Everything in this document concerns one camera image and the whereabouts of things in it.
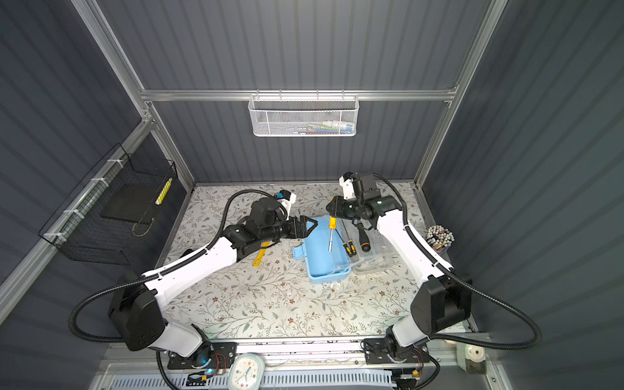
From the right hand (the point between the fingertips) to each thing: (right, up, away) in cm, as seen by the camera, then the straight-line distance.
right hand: (333, 209), depth 81 cm
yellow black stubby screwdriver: (0, -5, -2) cm, 5 cm away
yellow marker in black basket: (-57, +6, -1) cm, 57 cm away
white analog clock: (-26, -47, -12) cm, 55 cm away
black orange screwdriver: (+11, -11, +5) cm, 17 cm away
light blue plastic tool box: (-3, -17, +15) cm, 23 cm away
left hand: (-8, -4, -3) cm, 9 cm away
